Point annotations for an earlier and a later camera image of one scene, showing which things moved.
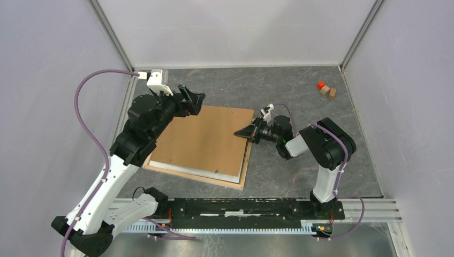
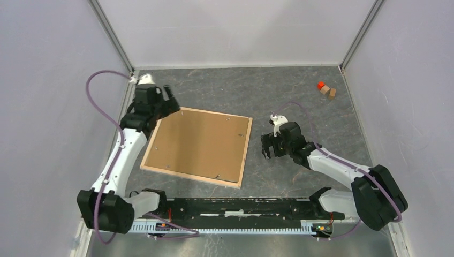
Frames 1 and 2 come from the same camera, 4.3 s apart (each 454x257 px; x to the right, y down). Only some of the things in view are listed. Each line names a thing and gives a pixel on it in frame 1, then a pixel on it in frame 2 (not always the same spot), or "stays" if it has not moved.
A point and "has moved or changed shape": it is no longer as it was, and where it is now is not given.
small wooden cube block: [325, 90] stays
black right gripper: [251, 130] to [268, 140]
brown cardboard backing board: [206, 141] has moved or changed shape
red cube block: [320, 84] stays
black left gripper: [184, 107] to [169, 106]
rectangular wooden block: [332, 94] stays
